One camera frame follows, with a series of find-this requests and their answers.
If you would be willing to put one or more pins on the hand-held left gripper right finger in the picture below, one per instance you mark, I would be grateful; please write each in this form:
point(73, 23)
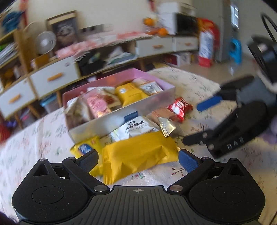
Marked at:
point(188, 161)

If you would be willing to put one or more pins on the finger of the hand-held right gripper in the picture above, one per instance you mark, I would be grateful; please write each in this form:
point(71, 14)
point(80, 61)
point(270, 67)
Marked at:
point(197, 138)
point(208, 103)

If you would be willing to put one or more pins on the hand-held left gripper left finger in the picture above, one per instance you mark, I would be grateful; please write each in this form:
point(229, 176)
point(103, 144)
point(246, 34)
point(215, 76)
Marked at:
point(88, 160)

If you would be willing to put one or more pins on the glossy yellow snack packet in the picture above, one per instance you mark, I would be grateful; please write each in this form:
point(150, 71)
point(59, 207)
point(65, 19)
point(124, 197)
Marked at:
point(84, 147)

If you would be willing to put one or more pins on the small metallic foil packet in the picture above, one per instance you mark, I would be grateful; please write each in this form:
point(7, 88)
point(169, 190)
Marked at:
point(169, 127)

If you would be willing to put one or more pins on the red snack packet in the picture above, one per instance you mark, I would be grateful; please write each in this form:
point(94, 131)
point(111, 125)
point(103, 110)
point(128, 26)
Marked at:
point(179, 108)

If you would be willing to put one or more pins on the pink cardboard box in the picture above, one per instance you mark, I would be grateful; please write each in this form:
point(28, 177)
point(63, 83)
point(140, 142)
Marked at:
point(103, 125)

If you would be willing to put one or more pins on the clear brown cracker packet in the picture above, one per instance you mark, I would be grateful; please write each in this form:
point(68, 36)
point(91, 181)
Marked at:
point(160, 113)

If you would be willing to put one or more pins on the large gold snack packet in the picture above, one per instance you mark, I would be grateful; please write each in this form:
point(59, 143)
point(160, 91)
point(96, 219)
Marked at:
point(138, 155)

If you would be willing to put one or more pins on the pink-edged cracker packet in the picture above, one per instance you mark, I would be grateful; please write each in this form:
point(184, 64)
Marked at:
point(97, 106)

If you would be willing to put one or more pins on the white monkey-print snack packet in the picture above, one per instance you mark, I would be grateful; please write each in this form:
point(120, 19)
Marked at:
point(134, 128)

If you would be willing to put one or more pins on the white brown-print snack packet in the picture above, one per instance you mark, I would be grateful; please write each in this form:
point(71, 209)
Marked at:
point(149, 87)

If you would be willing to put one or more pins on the floral tablecloth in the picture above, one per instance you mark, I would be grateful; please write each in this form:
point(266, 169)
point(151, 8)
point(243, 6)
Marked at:
point(43, 140)

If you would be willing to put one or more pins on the white red-print box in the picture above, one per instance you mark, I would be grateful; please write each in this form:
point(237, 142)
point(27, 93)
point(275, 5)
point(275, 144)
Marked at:
point(184, 59)

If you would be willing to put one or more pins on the red white carton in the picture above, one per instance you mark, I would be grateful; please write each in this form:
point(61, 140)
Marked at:
point(205, 47)

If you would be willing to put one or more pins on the white drawer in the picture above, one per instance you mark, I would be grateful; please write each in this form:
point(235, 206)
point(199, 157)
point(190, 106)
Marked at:
point(21, 93)
point(147, 50)
point(62, 69)
point(190, 41)

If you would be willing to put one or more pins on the blue-lidded storage box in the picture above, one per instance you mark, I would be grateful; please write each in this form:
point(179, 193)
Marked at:
point(50, 105)

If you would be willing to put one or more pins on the clear storage box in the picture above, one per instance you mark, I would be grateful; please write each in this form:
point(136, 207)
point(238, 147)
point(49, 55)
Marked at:
point(28, 114)

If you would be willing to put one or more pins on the yellow square pastry packet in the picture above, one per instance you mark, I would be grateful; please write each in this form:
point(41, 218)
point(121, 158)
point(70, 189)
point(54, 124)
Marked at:
point(129, 93)

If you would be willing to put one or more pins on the white microwave oven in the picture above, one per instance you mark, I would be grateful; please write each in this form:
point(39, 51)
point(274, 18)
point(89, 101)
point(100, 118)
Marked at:
point(186, 23)

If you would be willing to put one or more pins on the orange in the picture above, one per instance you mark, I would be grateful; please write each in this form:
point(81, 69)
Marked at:
point(162, 31)
point(148, 21)

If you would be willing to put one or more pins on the wooden low cabinet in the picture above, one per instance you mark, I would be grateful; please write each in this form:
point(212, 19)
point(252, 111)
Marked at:
point(132, 48)

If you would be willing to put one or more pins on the black storage box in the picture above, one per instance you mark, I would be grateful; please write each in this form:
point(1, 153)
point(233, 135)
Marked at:
point(90, 65)

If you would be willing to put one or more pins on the pile of papers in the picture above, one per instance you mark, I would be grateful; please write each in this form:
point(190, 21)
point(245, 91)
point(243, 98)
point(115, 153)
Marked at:
point(121, 56)

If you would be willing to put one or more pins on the brown cardboard box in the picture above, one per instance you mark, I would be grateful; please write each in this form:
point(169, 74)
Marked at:
point(42, 60)

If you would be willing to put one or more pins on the pink table runner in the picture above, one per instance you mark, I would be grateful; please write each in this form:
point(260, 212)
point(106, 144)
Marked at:
point(97, 41)

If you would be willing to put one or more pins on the white desk fan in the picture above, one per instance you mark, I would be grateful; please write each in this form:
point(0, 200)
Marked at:
point(45, 42)

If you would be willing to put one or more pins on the wooden shelf cabinet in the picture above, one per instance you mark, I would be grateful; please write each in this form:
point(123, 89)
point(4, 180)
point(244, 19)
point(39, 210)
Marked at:
point(24, 49)

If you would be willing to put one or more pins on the framed cat picture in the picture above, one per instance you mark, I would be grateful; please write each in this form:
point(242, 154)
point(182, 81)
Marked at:
point(65, 32)

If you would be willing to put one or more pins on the stack of magazines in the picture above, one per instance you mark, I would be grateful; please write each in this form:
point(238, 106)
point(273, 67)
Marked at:
point(8, 54)

